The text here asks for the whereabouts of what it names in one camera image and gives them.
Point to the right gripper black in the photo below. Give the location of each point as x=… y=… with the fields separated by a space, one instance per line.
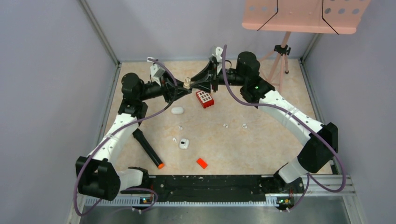
x=204 y=85

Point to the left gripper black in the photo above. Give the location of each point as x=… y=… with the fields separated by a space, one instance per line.
x=169 y=93

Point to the beige earbud case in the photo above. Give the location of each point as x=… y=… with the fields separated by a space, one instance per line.
x=187 y=83

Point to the white earbud case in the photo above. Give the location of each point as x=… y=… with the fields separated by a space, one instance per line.
x=177 y=110
x=184 y=144

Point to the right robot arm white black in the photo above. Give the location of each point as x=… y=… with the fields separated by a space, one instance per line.
x=319 y=141

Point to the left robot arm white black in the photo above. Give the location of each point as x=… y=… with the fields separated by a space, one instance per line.
x=96 y=175

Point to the closed white earbud case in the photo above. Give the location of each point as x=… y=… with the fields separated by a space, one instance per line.
x=177 y=110

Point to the red block with windows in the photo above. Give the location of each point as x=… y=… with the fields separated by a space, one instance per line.
x=205 y=99

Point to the black marker orange cap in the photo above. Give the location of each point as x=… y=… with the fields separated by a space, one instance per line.
x=139 y=136

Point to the small orange red block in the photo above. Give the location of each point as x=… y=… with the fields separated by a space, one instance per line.
x=202 y=163

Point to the pink music stand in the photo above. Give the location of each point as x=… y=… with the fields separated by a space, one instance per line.
x=340 y=17

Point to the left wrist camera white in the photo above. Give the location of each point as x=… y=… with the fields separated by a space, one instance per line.
x=156 y=71

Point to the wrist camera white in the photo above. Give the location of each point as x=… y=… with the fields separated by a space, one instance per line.
x=156 y=71
x=215 y=55

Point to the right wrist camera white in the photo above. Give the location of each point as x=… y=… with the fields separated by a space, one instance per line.
x=215 y=55

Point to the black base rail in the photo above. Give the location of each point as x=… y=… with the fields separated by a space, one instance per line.
x=219 y=188

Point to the grey cable duct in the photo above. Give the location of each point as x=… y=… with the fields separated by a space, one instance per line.
x=144 y=201

